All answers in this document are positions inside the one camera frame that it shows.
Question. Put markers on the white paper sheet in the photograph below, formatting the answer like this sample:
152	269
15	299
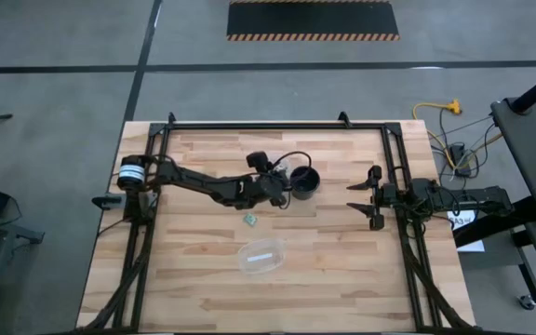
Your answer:
472	246

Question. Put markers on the black side table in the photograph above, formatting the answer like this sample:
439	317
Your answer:
528	153

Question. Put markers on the black mug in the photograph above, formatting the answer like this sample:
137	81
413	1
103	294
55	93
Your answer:
306	186

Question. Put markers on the black hazard-striped floor mat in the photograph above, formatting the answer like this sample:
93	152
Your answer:
312	18

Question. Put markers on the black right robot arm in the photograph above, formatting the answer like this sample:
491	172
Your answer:
477	199

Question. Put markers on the green stevia packet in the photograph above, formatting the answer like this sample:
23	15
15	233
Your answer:
250	219

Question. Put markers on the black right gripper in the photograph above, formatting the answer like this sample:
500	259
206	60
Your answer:
393	195

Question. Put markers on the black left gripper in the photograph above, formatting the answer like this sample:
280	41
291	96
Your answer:
270	186

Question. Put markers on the white paper label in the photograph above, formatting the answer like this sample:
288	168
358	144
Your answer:
462	218

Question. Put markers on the black power strip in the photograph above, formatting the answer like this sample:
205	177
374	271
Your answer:
459	160

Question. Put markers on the caster wheel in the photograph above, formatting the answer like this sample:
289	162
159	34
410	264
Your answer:
527	302

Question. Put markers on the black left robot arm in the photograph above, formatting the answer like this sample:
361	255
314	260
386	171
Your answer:
193	179

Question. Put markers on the oval clear plastic container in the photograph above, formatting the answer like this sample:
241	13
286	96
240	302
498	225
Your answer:
262	256

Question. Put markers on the black side table leg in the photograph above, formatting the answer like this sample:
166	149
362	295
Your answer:
496	228

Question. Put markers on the round clear plastic container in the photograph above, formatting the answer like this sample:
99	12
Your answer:
287	164

